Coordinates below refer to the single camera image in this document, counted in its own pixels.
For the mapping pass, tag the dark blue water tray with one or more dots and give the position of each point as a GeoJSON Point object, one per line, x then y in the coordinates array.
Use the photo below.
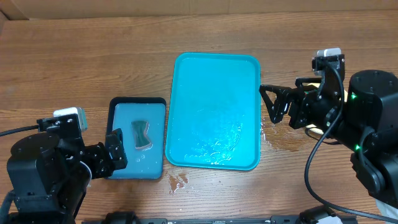
{"type": "Point", "coordinates": [146, 164]}

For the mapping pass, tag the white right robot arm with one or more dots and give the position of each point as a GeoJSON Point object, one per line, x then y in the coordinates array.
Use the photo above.
{"type": "Point", "coordinates": [364, 120]}

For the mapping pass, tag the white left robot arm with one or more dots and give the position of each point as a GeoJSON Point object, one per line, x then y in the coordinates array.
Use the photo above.
{"type": "Point", "coordinates": [50, 176]}

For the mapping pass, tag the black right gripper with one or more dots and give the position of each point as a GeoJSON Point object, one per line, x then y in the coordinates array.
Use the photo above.
{"type": "Point", "coordinates": [298, 109]}

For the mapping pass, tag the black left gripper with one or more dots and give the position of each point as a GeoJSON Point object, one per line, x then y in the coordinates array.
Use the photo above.
{"type": "Point", "coordinates": [105, 165]}

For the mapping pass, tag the teal serving tray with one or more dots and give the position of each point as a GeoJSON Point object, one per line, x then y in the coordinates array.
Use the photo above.
{"type": "Point", "coordinates": [215, 112]}

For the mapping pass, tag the yellow plate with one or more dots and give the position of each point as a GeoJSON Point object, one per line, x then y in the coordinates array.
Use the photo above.
{"type": "Point", "coordinates": [312, 127]}

